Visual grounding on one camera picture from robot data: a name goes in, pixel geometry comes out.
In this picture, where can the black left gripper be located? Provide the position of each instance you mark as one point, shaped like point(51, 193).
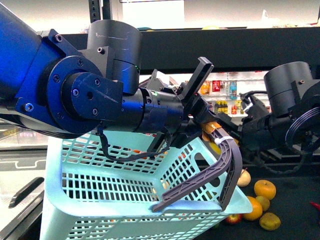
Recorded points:
point(190, 120)

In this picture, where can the mint green shopping basket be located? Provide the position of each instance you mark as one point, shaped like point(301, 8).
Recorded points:
point(88, 197)

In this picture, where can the yellow orange pear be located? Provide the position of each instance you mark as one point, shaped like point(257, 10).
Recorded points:
point(265, 188)

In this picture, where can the red apple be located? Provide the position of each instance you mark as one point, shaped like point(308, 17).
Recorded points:
point(233, 219)

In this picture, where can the red chili pepper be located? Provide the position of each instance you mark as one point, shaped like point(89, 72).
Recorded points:
point(316, 205)

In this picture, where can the black upper tray shelf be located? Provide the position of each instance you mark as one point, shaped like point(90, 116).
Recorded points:
point(230, 50)

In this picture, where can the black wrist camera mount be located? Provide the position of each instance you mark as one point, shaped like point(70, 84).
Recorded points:
point(187, 91)

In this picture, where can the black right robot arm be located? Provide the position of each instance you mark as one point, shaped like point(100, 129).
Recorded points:
point(294, 120)

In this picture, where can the grey basket handle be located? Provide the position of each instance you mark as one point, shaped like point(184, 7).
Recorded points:
point(230, 160)

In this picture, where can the brown yellow pear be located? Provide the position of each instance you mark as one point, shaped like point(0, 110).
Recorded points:
point(269, 221)

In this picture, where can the blue left robot arm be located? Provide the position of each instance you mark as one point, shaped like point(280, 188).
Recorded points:
point(49, 86)

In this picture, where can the black fruit tray shelf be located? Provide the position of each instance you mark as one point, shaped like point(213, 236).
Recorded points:
point(292, 204)

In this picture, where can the orange beside basket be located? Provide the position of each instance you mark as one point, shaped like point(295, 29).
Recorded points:
point(256, 212)

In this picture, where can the small yellow green fruit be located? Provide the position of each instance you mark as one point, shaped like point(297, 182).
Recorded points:
point(265, 202)

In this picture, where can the yellow lemon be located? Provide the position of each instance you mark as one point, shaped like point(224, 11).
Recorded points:
point(215, 148)

